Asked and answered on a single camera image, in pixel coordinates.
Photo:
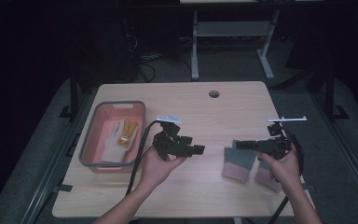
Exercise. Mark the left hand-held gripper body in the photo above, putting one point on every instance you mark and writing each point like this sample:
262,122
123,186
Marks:
171,146

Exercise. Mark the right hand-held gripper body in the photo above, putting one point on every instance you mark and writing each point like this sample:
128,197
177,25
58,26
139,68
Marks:
275,146

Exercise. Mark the grey and pink fingerless glove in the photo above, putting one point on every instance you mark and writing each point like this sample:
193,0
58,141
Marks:
265,177
239,161

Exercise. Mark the beige glove with bear print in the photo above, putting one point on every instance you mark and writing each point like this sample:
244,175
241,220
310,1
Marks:
125,141

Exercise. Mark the pink basin with grey rim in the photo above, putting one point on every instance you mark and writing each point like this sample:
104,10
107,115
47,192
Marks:
96,137

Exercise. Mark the person's right hand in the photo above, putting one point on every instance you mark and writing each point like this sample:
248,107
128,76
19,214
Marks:
287,171

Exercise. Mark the person's left hand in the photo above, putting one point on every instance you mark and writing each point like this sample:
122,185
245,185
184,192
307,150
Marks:
157,172

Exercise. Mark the black table edge bracket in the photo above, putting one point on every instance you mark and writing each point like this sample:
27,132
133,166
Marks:
307,187
62,188

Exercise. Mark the black metal stand post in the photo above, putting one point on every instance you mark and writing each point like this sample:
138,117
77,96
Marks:
330,93
74,93

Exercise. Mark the grey metal desk frame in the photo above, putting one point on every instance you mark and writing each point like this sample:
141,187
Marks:
230,28

